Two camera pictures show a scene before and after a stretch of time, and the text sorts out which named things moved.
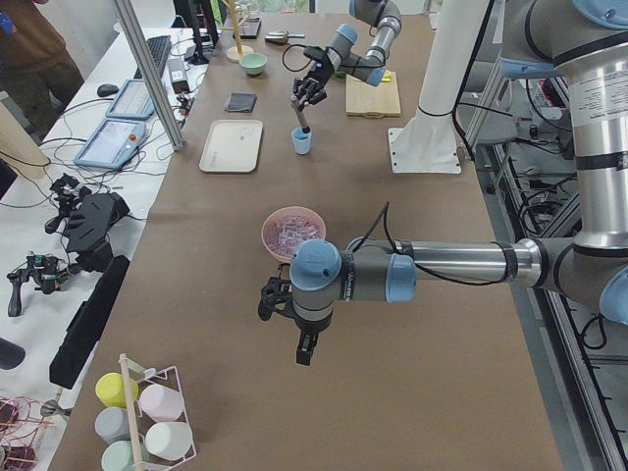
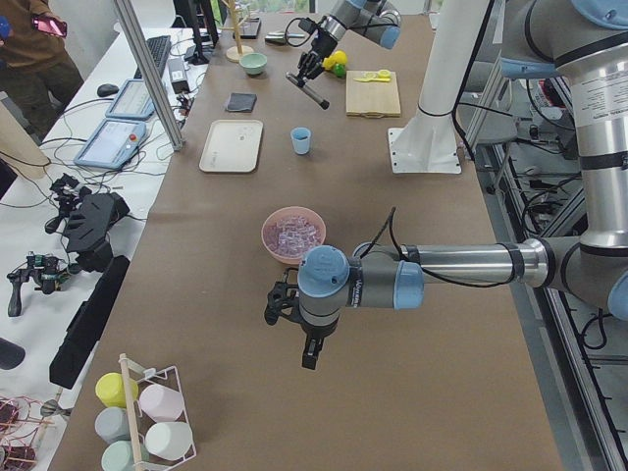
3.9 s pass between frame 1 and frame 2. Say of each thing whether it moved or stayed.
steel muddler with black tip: moved
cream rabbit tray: stayed
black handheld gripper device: stayed
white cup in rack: stayed
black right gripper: moved
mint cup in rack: stayed
